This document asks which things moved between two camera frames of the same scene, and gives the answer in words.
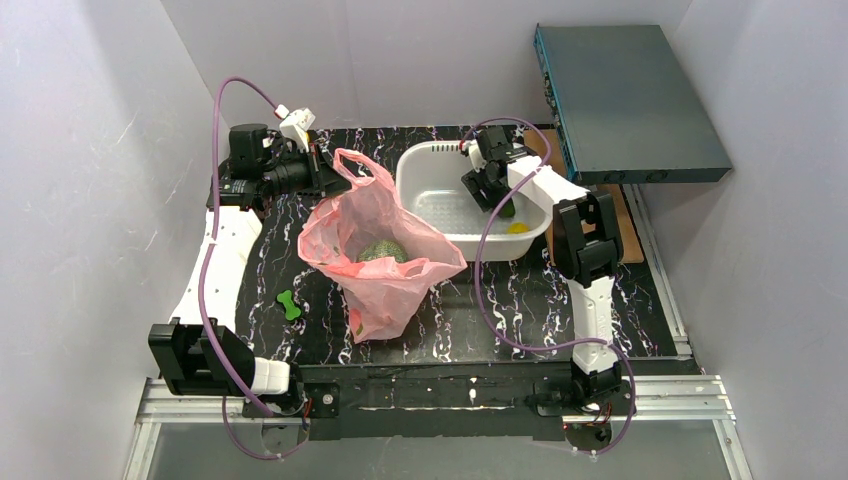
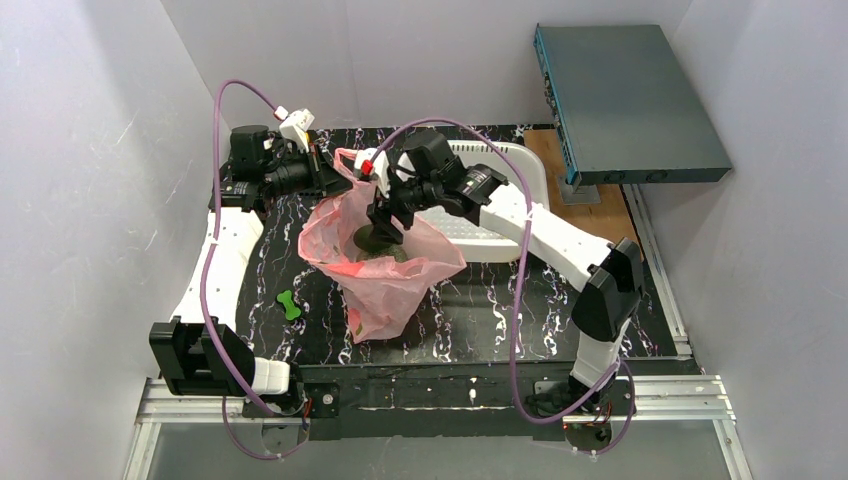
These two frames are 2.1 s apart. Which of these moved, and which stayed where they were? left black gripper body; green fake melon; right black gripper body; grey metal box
Moved: right black gripper body
Stayed: left black gripper body; green fake melon; grey metal box
